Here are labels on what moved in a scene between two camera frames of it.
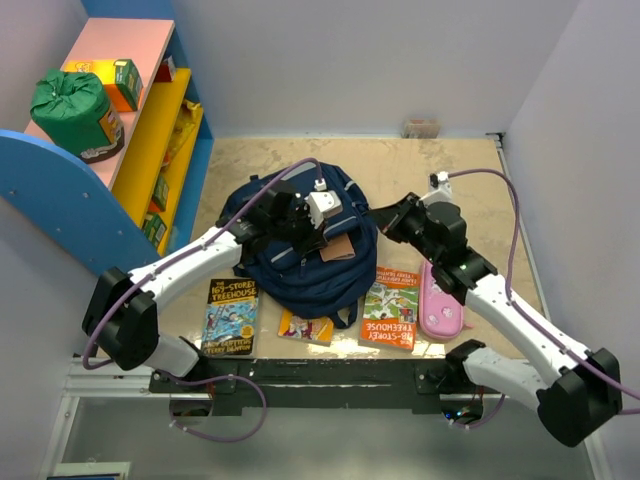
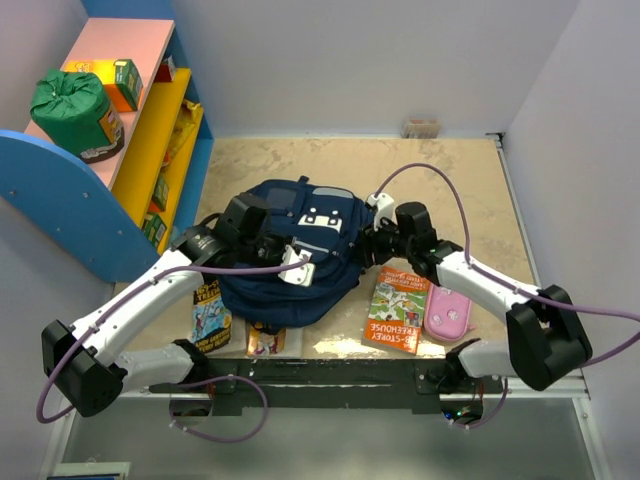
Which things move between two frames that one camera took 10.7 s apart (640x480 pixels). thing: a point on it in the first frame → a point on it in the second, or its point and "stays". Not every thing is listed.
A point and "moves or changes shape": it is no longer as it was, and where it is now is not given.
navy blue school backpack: x=337 y=278 moves or changes shape
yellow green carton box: x=120 y=78 stays
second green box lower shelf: x=154 y=228 stays
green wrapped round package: x=73 y=110 stays
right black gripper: x=386 y=218 → x=368 y=243
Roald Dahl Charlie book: x=317 y=330 → x=263 y=343
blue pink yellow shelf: x=116 y=213 stays
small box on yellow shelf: x=166 y=71 stays
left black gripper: x=315 y=238 → x=283 y=241
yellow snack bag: x=186 y=122 stays
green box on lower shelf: x=160 y=195 stays
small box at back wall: x=421 y=129 stays
